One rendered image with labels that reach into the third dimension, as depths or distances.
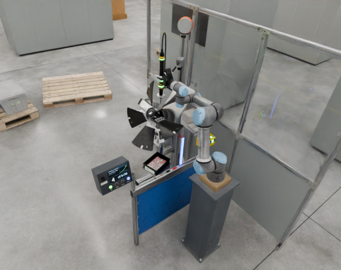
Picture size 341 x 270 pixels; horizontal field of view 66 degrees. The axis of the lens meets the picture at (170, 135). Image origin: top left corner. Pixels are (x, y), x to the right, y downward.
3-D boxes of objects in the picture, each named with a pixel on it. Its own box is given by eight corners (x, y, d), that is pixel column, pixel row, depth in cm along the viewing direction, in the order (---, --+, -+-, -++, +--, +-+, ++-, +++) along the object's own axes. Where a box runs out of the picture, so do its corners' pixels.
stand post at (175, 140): (171, 177, 356) (177, 103, 286) (176, 181, 351) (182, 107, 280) (169, 178, 354) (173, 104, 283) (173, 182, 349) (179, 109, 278)
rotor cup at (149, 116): (150, 119, 271) (141, 115, 261) (157, 107, 269) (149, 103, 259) (158, 126, 262) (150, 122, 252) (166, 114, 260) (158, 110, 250)
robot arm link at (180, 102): (189, 106, 221) (190, 95, 214) (177, 109, 217) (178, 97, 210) (185, 102, 226) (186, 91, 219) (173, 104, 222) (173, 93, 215)
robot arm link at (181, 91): (180, 98, 209) (182, 89, 203) (172, 93, 215) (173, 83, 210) (188, 96, 213) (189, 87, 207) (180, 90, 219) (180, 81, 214)
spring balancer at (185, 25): (178, 31, 276) (176, 33, 271) (179, 15, 266) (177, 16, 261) (193, 33, 273) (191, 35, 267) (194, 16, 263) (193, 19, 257)
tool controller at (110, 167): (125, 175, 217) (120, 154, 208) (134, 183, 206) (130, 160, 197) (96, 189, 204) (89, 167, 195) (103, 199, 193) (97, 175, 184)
